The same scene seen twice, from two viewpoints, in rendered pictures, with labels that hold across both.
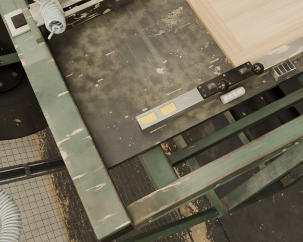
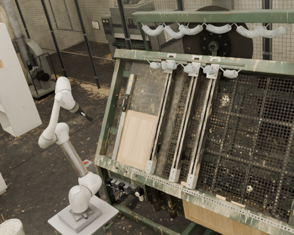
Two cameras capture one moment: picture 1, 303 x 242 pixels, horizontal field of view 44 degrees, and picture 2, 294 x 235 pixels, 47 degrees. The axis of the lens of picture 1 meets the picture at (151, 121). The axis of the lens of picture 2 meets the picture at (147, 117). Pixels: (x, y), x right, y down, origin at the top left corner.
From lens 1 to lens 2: 3.35 m
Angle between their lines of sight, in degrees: 61
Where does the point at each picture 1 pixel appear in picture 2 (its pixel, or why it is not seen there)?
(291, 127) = (108, 107)
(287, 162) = not seen: hidden behind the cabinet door
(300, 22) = (125, 137)
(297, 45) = (120, 128)
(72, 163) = (129, 51)
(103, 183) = (122, 56)
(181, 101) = (129, 88)
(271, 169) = not seen: hidden behind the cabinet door
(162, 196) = (116, 68)
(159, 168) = (127, 74)
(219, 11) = (143, 120)
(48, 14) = (153, 64)
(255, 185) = not seen: hidden behind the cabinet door
